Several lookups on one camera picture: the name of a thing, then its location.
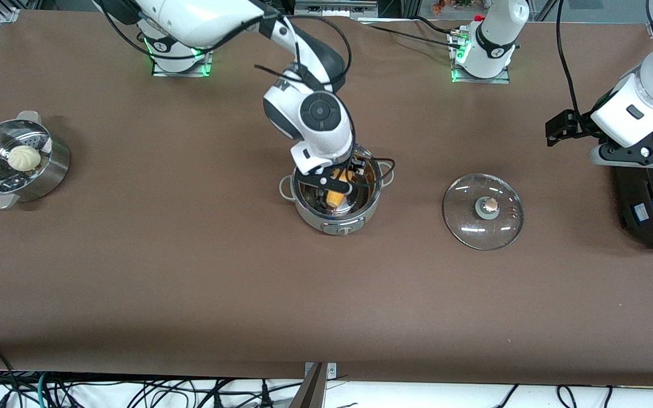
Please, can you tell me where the glass pot lid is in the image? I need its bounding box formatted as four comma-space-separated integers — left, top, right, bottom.
443, 173, 524, 250

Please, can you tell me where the grey electric cooking pot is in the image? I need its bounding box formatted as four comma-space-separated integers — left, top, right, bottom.
279, 144, 395, 236

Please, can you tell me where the silver steamer pot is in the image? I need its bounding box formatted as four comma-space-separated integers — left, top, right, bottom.
0, 110, 71, 210

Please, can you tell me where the black round appliance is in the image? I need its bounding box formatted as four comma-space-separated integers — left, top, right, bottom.
613, 113, 653, 251

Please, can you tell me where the brown table cover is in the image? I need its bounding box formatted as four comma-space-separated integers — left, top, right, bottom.
0, 8, 653, 387

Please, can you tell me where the grey background box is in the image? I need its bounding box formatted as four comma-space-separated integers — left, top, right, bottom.
295, 0, 379, 18

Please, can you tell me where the white steamed bun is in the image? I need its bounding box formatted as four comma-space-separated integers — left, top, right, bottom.
8, 145, 41, 172

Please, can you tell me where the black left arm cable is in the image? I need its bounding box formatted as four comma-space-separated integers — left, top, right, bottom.
556, 0, 595, 122

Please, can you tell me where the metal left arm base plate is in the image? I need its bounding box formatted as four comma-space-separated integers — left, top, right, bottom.
450, 31, 512, 85

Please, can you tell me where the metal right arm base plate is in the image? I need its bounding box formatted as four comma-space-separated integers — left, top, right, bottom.
152, 48, 214, 77

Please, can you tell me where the black base power cable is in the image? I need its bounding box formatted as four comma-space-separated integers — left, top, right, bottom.
410, 15, 463, 36
361, 23, 466, 49

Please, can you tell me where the small metal table bracket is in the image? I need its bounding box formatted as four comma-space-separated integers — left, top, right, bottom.
304, 362, 337, 379

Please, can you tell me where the dark camera mounting post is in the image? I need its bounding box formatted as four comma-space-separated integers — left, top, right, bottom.
289, 363, 328, 408

